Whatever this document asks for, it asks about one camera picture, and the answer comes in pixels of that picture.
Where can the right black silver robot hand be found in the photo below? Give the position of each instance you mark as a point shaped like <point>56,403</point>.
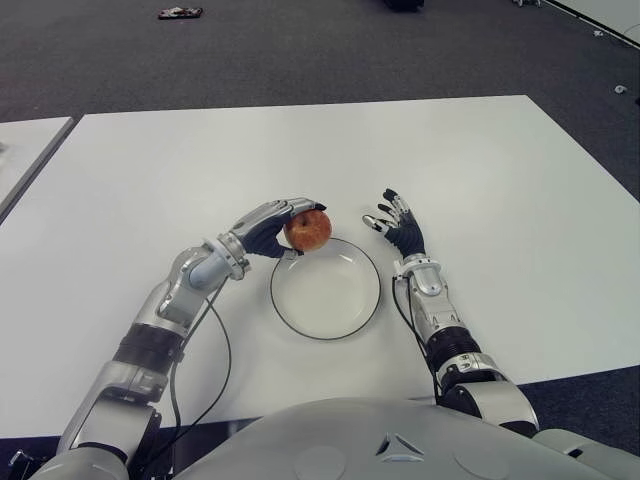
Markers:
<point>409,237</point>

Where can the white plate with black rim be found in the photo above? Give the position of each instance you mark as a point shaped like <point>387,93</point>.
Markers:
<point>325,295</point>

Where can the white side table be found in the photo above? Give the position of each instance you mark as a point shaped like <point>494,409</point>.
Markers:
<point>25,150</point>

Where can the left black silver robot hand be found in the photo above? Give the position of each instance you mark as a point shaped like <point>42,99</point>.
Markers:
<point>260,235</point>

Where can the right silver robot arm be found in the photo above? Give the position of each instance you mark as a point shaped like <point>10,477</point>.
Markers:
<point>430,290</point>

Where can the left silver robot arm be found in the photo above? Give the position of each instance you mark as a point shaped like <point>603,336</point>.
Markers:
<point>165,300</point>

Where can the black device with silver parts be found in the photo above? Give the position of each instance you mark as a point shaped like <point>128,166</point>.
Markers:
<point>15,457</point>

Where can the red apple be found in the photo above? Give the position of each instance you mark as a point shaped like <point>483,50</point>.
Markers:
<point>310,231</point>

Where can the dark patterned cloth on floor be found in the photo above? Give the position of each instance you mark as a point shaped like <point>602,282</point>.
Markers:
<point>180,12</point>

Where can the small white floor object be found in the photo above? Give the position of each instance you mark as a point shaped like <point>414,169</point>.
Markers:
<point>620,89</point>

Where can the grey robot torso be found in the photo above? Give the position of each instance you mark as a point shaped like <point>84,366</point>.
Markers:
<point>350,440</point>

